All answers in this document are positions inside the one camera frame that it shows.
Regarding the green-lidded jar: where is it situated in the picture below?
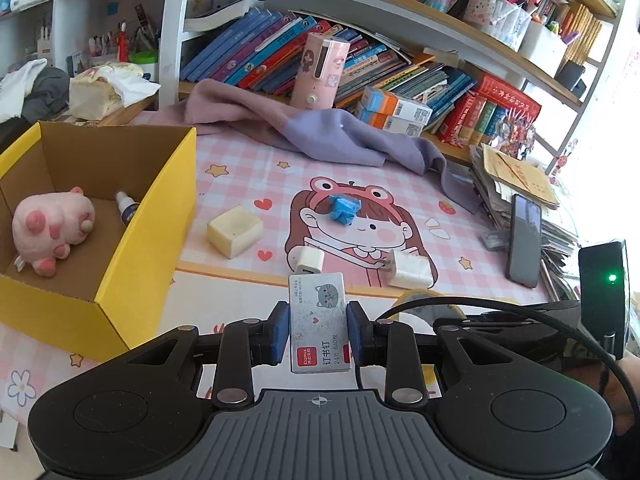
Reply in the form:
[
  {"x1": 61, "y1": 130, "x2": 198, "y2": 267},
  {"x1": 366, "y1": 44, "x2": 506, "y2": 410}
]
[{"x1": 128, "y1": 49, "x2": 160, "y2": 81}]

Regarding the thick black-cover book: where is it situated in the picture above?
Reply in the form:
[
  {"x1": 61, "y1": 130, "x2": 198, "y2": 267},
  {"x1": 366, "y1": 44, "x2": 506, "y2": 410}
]
[{"x1": 183, "y1": 0, "x2": 261, "y2": 34}]

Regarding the cream foam block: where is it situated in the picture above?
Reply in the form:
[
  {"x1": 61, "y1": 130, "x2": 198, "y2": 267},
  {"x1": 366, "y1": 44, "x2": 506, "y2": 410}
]
[{"x1": 206, "y1": 204, "x2": 265, "y2": 260}]

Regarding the pink checked printed table mat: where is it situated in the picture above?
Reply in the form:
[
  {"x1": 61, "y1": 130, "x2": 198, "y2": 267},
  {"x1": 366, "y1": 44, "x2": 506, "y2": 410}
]
[{"x1": 0, "y1": 109, "x2": 557, "y2": 411}]

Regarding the blue wrapper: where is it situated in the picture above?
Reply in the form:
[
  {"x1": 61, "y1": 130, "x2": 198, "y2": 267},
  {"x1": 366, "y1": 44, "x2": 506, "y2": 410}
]
[{"x1": 327, "y1": 193, "x2": 361, "y2": 226}]

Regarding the floral tissue pack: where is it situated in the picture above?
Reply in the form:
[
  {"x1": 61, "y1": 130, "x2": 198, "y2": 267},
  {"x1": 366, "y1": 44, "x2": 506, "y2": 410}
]
[{"x1": 68, "y1": 62, "x2": 162, "y2": 121}]

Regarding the grey garment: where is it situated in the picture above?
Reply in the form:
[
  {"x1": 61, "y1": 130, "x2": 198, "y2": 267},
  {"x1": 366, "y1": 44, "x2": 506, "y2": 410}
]
[{"x1": 22, "y1": 67, "x2": 71, "y2": 124}]

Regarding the white printed garment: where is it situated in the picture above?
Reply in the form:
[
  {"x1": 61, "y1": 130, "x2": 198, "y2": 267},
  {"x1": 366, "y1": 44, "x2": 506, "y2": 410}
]
[{"x1": 0, "y1": 58, "x2": 49, "y2": 124}]

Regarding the white charger plug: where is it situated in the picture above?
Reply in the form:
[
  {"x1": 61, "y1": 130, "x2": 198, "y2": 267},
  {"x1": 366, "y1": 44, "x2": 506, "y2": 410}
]
[
  {"x1": 383, "y1": 249, "x2": 435, "y2": 291},
  {"x1": 288, "y1": 245, "x2": 326, "y2": 277}
]

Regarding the black pen cup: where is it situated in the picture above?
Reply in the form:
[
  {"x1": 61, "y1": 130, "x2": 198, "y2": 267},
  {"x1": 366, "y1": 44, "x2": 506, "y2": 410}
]
[{"x1": 554, "y1": 62, "x2": 587, "y2": 100}]

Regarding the black cable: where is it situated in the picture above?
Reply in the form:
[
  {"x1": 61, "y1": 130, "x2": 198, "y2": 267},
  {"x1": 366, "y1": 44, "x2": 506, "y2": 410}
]
[{"x1": 374, "y1": 296, "x2": 640, "y2": 413}]

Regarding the yellow tape roll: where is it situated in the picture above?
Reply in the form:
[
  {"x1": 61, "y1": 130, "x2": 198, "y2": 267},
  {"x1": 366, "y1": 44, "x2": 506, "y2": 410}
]
[{"x1": 394, "y1": 287, "x2": 467, "y2": 319}]

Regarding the stack of papers and booklets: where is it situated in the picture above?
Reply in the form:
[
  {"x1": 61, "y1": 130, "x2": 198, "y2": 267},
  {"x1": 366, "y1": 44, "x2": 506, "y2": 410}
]
[{"x1": 469, "y1": 143, "x2": 581, "y2": 301}]

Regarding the row of leaning colourful books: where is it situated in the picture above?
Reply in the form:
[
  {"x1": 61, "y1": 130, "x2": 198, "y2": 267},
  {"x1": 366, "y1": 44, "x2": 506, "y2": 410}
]
[{"x1": 179, "y1": 6, "x2": 478, "y2": 133}]

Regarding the black smartphone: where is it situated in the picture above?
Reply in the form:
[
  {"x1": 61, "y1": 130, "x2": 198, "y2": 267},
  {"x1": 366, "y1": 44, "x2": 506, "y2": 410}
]
[{"x1": 505, "y1": 193, "x2": 544, "y2": 290}]

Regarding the orange and blue carton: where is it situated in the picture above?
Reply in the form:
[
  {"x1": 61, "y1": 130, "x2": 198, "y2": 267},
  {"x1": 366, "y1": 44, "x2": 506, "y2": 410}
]
[
  {"x1": 360, "y1": 85, "x2": 434, "y2": 125},
  {"x1": 355, "y1": 109, "x2": 424, "y2": 136}
]

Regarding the pink cylindrical device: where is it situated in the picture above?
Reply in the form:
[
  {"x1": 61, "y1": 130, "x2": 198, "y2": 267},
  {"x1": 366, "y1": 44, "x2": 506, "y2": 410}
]
[{"x1": 291, "y1": 31, "x2": 351, "y2": 109}]

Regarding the yellow cardboard box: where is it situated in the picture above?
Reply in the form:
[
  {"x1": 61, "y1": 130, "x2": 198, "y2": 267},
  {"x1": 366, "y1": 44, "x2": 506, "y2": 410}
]
[{"x1": 0, "y1": 121, "x2": 198, "y2": 364}]

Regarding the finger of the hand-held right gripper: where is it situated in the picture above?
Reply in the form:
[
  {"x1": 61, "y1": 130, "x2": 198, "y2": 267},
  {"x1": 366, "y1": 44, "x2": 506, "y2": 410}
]
[{"x1": 432, "y1": 299, "x2": 584, "y2": 372}]

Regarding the red boxed book set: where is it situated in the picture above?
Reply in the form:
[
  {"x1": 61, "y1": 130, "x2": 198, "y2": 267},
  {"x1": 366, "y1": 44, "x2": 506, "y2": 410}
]
[{"x1": 439, "y1": 72, "x2": 543, "y2": 153}]

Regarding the pink and purple cloth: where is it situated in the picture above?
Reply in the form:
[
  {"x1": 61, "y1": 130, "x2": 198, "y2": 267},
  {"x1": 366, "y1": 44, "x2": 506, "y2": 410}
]
[{"x1": 184, "y1": 78, "x2": 483, "y2": 216}]

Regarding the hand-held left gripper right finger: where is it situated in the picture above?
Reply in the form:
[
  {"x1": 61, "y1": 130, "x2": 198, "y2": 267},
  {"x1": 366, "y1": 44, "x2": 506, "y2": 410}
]
[{"x1": 347, "y1": 301, "x2": 522, "y2": 408}]

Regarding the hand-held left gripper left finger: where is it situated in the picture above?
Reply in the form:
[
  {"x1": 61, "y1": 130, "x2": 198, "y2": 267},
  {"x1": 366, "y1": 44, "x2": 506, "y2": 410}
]
[{"x1": 120, "y1": 301, "x2": 292, "y2": 408}]

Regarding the white pen holder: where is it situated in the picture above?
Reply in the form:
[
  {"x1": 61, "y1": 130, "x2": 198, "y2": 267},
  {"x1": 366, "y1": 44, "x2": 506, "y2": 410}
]
[{"x1": 517, "y1": 17, "x2": 569, "y2": 66}]

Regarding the pink plush pig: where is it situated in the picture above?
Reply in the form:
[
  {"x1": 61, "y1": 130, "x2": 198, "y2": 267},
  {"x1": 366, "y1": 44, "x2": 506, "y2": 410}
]
[{"x1": 11, "y1": 186, "x2": 96, "y2": 277}]

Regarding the white bookshelf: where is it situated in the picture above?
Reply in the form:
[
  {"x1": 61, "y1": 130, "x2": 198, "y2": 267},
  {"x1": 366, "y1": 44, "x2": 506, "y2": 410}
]
[{"x1": 0, "y1": 0, "x2": 631, "y2": 176}]

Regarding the small grey staple box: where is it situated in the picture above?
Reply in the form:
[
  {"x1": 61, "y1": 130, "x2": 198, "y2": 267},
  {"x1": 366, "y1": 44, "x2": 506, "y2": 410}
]
[{"x1": 288, "y1": 272, "x2": 351, "y2": 375}]

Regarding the small dark blue spray bottle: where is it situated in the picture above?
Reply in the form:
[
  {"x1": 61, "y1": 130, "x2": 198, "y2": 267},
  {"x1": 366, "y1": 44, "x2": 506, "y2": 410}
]
[{"x1": 114, "y1": 188, "x2": 140, "y2": 226}]

